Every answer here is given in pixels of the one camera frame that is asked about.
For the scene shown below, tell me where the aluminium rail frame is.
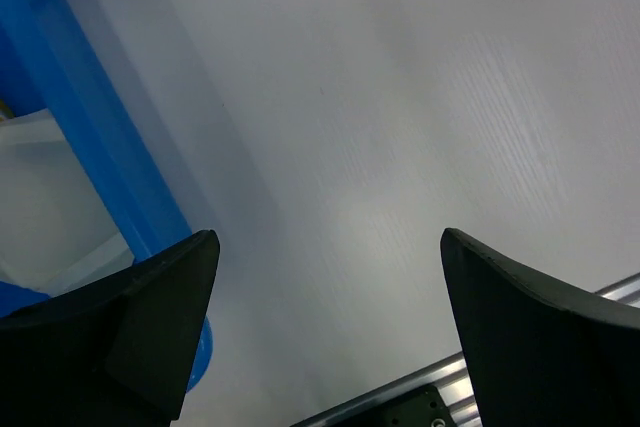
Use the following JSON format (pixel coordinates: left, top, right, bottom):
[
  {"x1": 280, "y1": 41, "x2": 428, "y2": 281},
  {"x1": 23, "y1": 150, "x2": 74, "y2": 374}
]
[{"x1": 289, "y1": 271, "x2": 640, "y2": 427}]

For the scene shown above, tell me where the pale green bra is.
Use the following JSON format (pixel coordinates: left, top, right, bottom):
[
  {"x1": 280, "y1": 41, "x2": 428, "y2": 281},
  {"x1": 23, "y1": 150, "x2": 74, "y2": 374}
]
[{"x1": 1, "y1": 110, "x2": 134, "y2": 296}]

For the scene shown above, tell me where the blue plastic bin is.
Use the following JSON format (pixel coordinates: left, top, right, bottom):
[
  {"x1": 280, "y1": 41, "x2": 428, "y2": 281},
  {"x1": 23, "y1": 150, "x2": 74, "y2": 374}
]
[{"x1": 0, "y1": 0, "x2": 214, "y2": 394}]

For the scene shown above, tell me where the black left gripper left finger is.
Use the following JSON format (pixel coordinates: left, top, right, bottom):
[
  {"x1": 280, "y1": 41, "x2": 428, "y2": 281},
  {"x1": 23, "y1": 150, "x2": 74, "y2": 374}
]
[{"x1": 1, "y1": 230, "x2": 220, "y2": 426}]

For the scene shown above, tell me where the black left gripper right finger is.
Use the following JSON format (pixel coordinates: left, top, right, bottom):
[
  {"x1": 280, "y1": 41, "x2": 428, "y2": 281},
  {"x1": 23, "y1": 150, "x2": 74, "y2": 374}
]
[{"x1": 440, "y1": 228, "x2": 639, "y2": 426}]

